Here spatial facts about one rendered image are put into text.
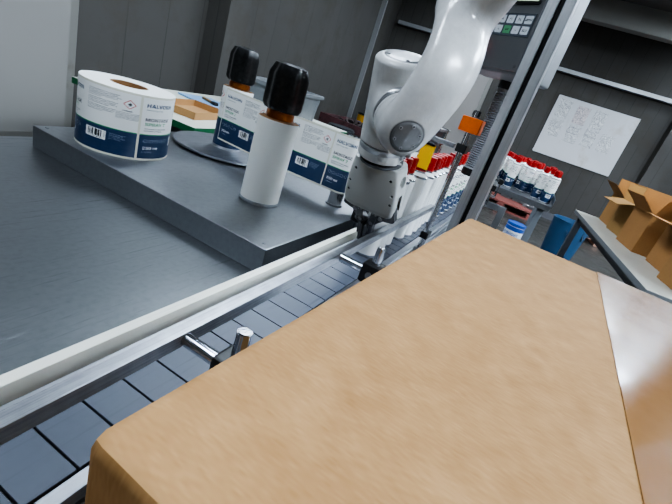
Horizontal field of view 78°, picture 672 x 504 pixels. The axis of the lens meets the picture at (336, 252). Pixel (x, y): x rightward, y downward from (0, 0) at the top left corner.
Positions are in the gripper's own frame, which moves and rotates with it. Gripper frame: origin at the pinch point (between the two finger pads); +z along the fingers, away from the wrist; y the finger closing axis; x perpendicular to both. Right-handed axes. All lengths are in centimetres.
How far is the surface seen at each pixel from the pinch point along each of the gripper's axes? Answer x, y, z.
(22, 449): 59, 0, -15
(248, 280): 30.4, 3.1, -7.7
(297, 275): 30.1, -4.2, -12.9
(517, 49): -27.8, -10.7, -30.8
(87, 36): -127, 283, 51
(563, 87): -804, -3, 155
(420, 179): -23.5, -1.6, -1.3
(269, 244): 14.0, 12.2, 1.7
